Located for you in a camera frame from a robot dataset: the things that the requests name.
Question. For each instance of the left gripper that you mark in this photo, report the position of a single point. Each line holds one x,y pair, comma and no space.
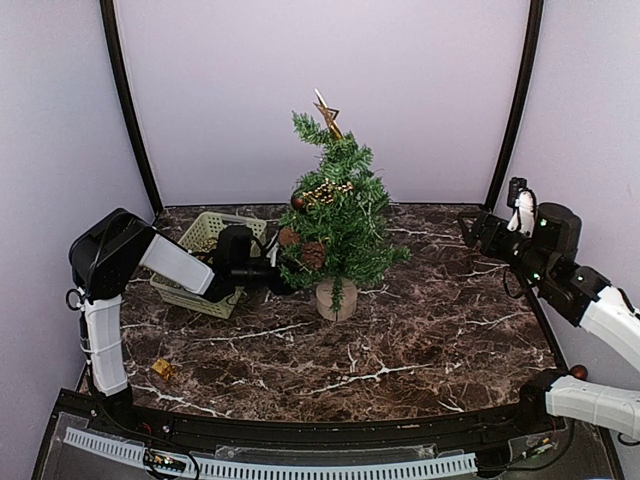
280,287

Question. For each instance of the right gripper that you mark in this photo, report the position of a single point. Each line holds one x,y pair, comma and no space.
487,222

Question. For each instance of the large brown pine cone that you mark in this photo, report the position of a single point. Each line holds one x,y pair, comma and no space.
314,255

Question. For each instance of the red ball ornament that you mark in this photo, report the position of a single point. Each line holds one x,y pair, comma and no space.
297,203
579,372

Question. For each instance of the beige plastic basket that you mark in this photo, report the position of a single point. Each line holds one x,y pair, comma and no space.
202,236

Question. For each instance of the small green christmas tree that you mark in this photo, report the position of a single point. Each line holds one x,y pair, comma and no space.
353,229

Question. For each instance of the gold bead garland ornament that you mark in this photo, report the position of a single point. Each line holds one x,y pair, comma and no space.
325,193

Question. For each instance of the gold star tree topper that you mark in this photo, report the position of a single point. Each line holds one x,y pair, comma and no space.
329,115

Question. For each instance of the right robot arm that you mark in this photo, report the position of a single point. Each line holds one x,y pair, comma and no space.
543,256

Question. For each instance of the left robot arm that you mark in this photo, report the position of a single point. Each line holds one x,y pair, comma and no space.
105,257

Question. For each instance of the gold gift box ornament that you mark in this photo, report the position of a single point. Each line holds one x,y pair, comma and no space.
164,369

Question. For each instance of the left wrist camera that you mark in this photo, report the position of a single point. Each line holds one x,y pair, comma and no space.
271,252

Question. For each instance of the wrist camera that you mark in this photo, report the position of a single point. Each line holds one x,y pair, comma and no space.
271,252
523,203

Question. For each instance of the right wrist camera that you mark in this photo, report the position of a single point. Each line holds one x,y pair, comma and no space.
523,203

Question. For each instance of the right black frame post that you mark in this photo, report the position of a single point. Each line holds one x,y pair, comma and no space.
530,44

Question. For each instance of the black frame post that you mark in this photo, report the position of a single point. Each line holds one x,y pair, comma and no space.
530,44
116,57

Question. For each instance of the white cable duct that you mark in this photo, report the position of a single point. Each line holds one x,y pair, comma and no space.
264,463

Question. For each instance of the black front rail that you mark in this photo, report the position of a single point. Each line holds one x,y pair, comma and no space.
483,429

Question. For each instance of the left black frame post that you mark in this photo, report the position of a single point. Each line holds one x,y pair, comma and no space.
116,57

